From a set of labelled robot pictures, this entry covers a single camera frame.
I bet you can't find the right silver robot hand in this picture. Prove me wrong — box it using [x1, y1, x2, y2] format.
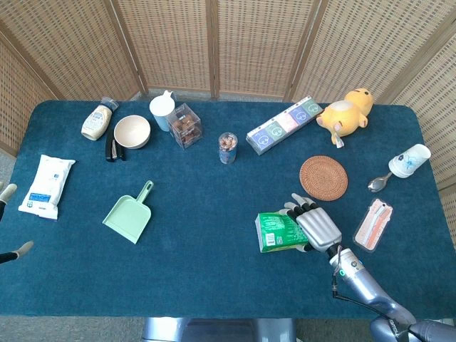
[279, 192, 343, 254]

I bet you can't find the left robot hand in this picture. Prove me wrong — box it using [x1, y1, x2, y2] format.
[0, 182, 35, 265]

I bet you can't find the green tissue pack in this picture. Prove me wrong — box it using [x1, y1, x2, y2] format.
[254, 211, 309, 254]

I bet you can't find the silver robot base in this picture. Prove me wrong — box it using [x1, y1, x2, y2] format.
[141, 316, 297, 342]

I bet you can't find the round woven rattan coaster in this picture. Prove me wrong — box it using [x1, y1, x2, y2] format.
[299, 155, 349, 202]

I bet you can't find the white wet wipes pack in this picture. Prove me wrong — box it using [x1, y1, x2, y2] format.
[18, 154, 76, 221]

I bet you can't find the pink phone case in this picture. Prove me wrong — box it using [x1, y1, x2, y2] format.
[353, 198, 394, 254]

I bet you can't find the metal spoon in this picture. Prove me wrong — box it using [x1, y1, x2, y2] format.
[367, 172, 393, 194]

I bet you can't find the long box of coloured packets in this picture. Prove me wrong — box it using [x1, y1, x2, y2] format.
[246, 95, 324, 156]

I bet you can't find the white paper cup with print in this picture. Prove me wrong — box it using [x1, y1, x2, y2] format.
[388, 143, 432, 179]

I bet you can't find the yellow plush toy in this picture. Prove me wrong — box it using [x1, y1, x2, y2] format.
[316, 88, 375, 148]

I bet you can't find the blue table cloth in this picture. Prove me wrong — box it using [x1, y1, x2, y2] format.
[0, 99, 456, 320]

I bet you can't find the clear cylinder snack jar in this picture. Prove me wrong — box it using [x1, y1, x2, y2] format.
[218, 132, 238, 165]

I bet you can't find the light green dustpan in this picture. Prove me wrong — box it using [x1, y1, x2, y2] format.
[102, 180, 155, 245]

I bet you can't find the black stapler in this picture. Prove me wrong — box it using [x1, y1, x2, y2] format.
[105, 128, 127, 163]

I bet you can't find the cream squeeze bottle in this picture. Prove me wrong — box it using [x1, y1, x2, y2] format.
[81, 96, 119, 141]

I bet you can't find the beige bowl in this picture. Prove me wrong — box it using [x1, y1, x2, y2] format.
[113, 114, 151, 150]

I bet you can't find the clear box of wooden puzzles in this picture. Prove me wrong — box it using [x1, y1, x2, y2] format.
[167, 103, 203, 150]

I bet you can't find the white lidded cup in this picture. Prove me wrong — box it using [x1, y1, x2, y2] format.
[149, 90, 177, 133]

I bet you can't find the woven folding screen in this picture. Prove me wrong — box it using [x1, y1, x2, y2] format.
[0, 0, 456, 247]

